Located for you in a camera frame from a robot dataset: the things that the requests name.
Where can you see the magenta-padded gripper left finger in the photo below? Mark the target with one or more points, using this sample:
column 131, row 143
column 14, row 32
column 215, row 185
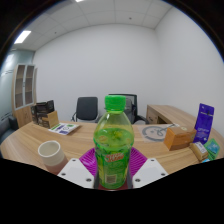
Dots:
column 75, row 171

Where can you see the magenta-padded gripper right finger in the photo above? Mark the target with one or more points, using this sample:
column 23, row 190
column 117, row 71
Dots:
column 151, row 170

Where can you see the green drink bottle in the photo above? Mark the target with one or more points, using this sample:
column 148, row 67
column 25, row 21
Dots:
column 113, row 143

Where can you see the white and brown ceramic cup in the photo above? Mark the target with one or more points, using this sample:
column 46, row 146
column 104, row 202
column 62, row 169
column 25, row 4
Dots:
column 53, row 156

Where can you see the round grey and white pad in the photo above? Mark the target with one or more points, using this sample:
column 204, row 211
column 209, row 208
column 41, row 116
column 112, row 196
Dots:
column 153, row 132

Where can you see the orange-brown box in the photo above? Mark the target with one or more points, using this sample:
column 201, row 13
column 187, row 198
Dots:
column 178, row 138

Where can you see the white and green leaflet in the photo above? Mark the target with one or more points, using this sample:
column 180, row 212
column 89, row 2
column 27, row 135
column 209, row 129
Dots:
column 64, row 128

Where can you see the small tan box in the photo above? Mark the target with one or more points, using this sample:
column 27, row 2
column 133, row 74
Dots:
column 199, row 151

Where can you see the small blue box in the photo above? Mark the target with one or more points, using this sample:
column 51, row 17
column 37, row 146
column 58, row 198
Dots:
column 206, row 160

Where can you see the brown cardboard box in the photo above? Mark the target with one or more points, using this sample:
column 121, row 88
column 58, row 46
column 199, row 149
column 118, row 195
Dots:
column 50, row 120

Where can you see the wooden side desk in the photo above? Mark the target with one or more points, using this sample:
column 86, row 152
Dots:
column 166, row 115

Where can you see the black office chair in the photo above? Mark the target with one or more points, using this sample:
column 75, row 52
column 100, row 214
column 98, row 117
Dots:
column 86, row 108

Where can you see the grey mesh-back office chair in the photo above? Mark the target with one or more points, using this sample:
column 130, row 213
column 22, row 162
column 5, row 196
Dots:
column 133, row 106

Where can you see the small dark brown box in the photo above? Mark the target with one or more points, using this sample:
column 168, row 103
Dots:
column 33, row 115

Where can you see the purple upright package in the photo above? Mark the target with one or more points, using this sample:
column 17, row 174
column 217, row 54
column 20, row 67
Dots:
column 204, row 123

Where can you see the black box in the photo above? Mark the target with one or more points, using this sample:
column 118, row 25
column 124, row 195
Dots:
column 45, row 106

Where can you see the black armchair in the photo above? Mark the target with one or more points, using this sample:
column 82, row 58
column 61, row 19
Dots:
column 6, row 128

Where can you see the wooden glass-door shelf cabinet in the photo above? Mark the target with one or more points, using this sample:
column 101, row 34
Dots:
column 24, row 100

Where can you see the long ceiling light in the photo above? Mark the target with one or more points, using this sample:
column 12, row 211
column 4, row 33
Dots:
column 22, row 37

